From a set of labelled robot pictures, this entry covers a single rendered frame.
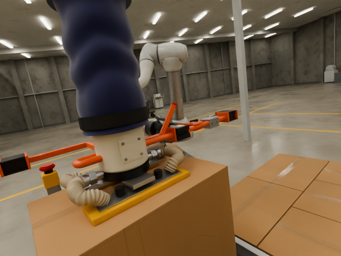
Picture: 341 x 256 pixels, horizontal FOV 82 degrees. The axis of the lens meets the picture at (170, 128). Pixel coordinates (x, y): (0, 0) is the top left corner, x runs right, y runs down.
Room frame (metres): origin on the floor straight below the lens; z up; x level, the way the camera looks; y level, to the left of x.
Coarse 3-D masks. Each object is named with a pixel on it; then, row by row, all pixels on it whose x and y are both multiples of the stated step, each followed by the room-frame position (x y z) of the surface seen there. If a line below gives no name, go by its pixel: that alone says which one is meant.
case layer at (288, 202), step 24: (264, 168) 1.54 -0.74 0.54; (288, 168) 1.47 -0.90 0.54; (312, 168) 1.41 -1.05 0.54; (336, 168) 1.36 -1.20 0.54; (240, 192) 1.24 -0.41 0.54; (264, 192) 1.19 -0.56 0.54; (288, 192) 1.15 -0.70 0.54; (312, 192) 1.11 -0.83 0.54; (336, 192) 1.08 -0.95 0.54; (240, 216) 0.99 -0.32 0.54; (264, 216) 0.96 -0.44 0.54; (288, 216) 0.93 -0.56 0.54; (312, 216) 0.91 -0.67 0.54; (336, 216) 0.88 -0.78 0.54; (264, 240) 0.80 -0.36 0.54; (288, 240) 0.78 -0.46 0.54; (312, 240) 0.76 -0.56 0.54; (336, 240) 0.74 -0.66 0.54
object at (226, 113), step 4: (220, 112) 1.00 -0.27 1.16; (224, 112) 0.98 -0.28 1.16; (228, 112) 0.97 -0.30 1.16; (232, 112) 1.00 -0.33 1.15; (236, 112) 1.00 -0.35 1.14; (220, 116) 0.99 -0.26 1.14; (228, 116) 0.96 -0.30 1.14; (232, 116) 1.00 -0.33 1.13; (236, 116) 1.00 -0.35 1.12; (224, 120) 0.98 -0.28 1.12; (228, 120) 0.96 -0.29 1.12
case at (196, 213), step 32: (192, 160) 0.79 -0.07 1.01; (64, 192) 0.67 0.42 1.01; (160, 192) 0.56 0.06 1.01; (192, 192) 0.56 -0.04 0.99; (224, 192) 0.66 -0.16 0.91; (32, 224) 0.49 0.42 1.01; (64, 224) 0.47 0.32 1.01; (128, 224) 0.43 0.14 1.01; (160, 224) 0.48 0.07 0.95; (192, 224) 0.55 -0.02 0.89; (224, 224) 0.64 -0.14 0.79
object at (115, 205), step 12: (156, 180) 0.60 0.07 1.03; (168, 180) 0.59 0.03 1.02; (180, 180) 0.61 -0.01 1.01; (120, 192) 0.52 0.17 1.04; (132, 192) 0.54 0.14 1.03; (144, 192) 0.54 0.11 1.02; (156, 192) 0.55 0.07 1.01; (108, 204) 0.49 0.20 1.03; (120, 204) 0.49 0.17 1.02; (132, 204) 0.50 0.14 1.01; (96, 216) 0.45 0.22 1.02; (108, 216) 0.46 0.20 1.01
